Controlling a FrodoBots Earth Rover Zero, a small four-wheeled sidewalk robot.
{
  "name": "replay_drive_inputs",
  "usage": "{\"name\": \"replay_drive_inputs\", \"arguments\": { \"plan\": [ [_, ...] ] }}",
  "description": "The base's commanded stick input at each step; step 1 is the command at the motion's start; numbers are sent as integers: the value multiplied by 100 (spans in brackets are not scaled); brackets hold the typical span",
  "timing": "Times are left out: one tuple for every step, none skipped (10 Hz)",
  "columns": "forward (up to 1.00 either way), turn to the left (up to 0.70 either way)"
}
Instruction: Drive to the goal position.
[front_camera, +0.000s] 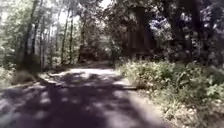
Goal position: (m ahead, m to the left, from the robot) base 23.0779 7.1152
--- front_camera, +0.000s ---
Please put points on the wood of trees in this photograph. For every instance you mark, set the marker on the wood of trees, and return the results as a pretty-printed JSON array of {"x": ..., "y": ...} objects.
[{"x": 110, "y": 30}]

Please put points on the grey asphalt forest path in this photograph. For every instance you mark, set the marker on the grey asphalt forest path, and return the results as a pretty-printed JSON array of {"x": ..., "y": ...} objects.
[{"x": 83, "y": 103}]

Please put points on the green undergrowth verge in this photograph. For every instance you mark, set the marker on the green undergrowth verge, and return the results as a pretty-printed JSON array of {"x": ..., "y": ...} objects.
[{"x": 173, "y": 83}]

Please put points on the leaf-littered earth verge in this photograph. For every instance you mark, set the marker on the leaf-littered earth verge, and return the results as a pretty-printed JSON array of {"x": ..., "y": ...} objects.
[{"x": 16, "y": 77}]

